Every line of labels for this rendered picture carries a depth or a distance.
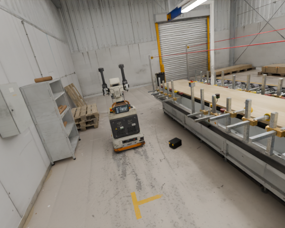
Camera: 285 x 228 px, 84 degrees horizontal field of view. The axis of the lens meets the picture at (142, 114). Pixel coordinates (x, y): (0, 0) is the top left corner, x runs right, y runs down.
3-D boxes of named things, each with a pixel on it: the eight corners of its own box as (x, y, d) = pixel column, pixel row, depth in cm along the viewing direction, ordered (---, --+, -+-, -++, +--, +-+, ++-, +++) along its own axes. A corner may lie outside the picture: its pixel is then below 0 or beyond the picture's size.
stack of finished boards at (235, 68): (252, 67, 910) (252, 64, 904) (216, 75, 859) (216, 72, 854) (240, 67, 980) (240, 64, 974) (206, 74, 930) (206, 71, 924)
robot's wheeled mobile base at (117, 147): (145, 145, 319) (144, 134, 311) (114, 153, 308) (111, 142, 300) (139, 131, 381) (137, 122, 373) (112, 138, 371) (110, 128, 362)
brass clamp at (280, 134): (280, 137, 127) (281, 132, 126) (263, 131, 140) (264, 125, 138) (286, 135, 128) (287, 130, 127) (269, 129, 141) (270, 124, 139)
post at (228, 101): (227, 136, 189) (228, 97, 173) (225, 135, 193) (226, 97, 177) (230, 135, 190) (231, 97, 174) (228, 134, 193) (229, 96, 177)
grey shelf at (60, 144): (52, 165, 310) (18, 87, 258) (62, 144, 393) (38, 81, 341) (75, 159, 318) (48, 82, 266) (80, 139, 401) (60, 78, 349)
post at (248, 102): (245, 144, 165) (248, 99, 149) (242, 142, 168) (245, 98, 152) (248, 143, 166) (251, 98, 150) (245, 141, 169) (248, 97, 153)
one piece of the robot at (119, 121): (141, 138, 321) (134, 98, 293) (115, 144, 312) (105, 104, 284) (138, 131, 352) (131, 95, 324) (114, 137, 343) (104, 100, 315)
